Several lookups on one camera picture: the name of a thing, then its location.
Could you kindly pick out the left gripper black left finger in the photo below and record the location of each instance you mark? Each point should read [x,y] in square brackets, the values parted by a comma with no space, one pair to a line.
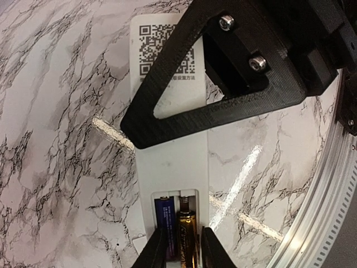
[154,253]

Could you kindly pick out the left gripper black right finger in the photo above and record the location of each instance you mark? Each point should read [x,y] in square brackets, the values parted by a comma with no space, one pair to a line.
[213,253]

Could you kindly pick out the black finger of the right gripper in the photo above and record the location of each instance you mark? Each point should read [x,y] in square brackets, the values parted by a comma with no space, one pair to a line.
[245,51]

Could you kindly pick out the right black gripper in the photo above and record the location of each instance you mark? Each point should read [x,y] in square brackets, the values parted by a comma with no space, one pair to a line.
[322,36]

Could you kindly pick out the gold black battery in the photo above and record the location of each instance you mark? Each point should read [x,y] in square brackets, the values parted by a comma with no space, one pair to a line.
[188,240]

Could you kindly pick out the blue battery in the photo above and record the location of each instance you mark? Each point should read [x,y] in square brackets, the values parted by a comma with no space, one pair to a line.
[166,219]

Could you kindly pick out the white remote control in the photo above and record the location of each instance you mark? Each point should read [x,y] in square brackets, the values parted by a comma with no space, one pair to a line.
[178,167]

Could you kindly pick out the white battery cover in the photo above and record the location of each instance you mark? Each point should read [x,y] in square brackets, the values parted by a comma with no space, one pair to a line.
[139,243]

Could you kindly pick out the front aluminium rail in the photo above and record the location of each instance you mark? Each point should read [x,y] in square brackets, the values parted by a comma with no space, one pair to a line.
[320,218]

